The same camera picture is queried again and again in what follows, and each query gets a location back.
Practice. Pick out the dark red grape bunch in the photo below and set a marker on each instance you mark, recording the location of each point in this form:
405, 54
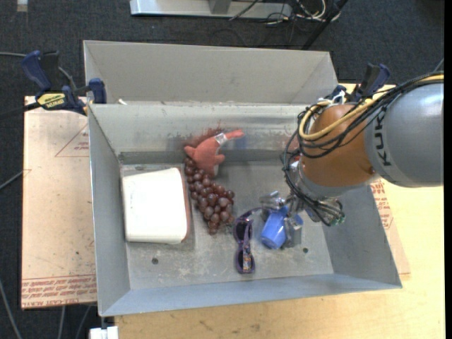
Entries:
210, 200

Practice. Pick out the grey metal bin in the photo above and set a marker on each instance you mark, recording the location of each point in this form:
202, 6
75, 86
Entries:
212, 263

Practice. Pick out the blue plastic cup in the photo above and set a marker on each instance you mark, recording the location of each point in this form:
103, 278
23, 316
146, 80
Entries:
273, 230

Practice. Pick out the white plastic box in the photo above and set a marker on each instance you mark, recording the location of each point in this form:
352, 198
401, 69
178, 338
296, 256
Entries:
155, 207

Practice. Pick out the purple sunglasses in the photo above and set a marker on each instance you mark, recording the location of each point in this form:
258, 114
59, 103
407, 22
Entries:
243, 256

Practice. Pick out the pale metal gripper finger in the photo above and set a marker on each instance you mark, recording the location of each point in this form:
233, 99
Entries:
271, 200
294, 233

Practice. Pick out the brown cardboard board red print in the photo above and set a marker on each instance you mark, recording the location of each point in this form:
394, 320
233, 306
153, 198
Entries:
56, 203

